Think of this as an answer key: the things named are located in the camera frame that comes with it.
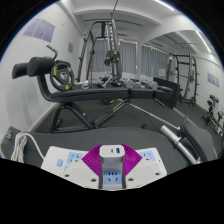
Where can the black square bench pad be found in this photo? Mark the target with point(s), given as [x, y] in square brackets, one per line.
[8, 146]

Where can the long ceiling light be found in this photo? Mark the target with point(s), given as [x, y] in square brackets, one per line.
[165, 5]
[203, 41]

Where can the grey window curtain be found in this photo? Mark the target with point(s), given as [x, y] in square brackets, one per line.
[128, 57]
[154, 60]

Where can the black rounded seat pad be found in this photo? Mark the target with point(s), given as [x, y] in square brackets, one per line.
[203, 141]

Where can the small brown wall plaque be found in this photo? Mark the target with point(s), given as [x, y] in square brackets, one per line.
[70, 47]

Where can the black padded bench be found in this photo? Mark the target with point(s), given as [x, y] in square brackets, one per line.
[100, 136]

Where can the chrome dumbbell group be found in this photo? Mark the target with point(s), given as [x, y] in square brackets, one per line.
[141, 84]

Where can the black yellow weight plate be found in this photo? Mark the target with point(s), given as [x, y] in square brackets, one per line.
[62, 76]
[112, 57]

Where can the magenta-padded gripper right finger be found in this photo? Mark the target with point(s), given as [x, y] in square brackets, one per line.
[133, 161]

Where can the black dumbbell stand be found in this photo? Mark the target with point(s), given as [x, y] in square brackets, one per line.
[213, 110]

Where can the purple wall poster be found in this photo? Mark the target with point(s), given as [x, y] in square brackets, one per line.
[213, 80]
[38, 30]

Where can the small white charger block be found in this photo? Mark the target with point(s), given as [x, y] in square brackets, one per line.
[112, 156]

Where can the black weight bench with rollers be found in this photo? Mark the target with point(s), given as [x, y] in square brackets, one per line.
[100, 92]

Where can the white power strip blue sockets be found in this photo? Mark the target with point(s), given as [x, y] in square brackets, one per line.
[55, 158]

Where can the black upright panel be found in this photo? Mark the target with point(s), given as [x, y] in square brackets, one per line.
[168, 93]

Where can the chrome barbell bar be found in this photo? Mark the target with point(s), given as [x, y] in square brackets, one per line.
[176, 141]

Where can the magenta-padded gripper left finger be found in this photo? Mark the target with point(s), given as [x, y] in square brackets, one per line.
[90, 163]

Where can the black power rack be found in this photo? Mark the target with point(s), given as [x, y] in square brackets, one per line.
[115, 36]
[190, 76]

